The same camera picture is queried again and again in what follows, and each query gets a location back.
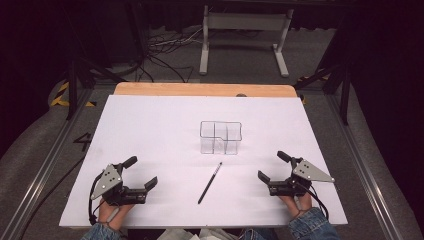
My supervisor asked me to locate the person's right hand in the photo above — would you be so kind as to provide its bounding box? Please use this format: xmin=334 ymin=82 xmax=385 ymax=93
xmin=278 ymin=191 xmax=313 ymax=218

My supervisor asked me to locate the wooden table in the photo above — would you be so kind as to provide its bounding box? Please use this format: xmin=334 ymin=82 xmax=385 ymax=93
xmin=113 ymin=82 xmax=298 ymax=99

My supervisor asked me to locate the white metal stand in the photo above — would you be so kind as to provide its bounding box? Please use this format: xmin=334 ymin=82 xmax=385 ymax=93
xmin=198 ymin=4 xmax=295 ymax=79

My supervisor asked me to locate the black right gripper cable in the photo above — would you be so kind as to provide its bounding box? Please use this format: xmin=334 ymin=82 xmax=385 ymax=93
xmin=299 ymin=182 xmax=330 ymax=222

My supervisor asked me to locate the yellow black floor tape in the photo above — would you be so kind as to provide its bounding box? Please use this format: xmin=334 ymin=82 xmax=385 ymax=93
xmin=49 ymin=81 xmax=98 ymax=108

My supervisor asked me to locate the black floor cable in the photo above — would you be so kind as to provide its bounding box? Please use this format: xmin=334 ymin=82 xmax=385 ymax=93
xmin=19 ymin=156 xmax=85 ymax=240

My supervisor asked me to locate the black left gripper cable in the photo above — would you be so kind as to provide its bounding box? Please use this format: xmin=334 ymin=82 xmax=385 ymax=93
xmin=87 ymin=171 xmax=105 ymax=226

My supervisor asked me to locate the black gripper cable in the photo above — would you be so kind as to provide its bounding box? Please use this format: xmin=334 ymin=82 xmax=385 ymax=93
xmin=87 ymin=171 xmax=105 ymax=226
xmin=299 ymin=182 xmax=330 ymax=222

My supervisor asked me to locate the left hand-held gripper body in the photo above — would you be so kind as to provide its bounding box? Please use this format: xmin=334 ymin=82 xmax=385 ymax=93
xmin=89 ymin=163 xmax=148 ymax=207

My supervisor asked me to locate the person's left hand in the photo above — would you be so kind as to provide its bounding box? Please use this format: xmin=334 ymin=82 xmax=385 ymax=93
xmin=97 ymin=199 xmax=135 ymax=231

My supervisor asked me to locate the black pen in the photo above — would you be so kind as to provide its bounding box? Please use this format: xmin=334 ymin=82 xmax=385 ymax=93
xmin=197 ymin=161 xmax=224 ymax=205

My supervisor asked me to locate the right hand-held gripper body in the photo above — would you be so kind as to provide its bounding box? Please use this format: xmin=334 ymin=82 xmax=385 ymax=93
xmin=267 ymin=157 xmax=336 ymax=198

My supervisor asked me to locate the person's denim leg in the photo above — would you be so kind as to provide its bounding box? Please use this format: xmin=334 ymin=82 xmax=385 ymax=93
xmin=237 ymin=227 xmax=280 ymax=240

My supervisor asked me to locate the white table mat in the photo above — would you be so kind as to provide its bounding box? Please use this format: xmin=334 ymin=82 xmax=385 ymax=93
xmin=58 ymin=94 xmax=349 ymax=230

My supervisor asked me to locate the black tripod stand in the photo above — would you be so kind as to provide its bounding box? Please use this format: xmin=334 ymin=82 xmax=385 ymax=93
xmin=63 ymin=9 xmax=128 ymax=122
xmin=293 ymin=19 xmax=355 ymax=126

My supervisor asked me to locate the clear plastic compartment organizer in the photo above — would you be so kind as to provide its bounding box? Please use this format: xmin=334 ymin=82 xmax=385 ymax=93
xmin=199 ymin=120 xmax=243 ymax=156

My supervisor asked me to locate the bundle of floor cables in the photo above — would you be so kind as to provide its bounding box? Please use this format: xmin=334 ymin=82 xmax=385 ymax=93
xmin=136 ymin=25 xmax=205 ymax=84

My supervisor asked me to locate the aluminium floor rail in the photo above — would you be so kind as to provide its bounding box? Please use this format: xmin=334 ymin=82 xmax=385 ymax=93
xmin=324 ymin=93 xmax=401 ymax=240
xmin=0 ymin=87 xmax=95 ymax=240

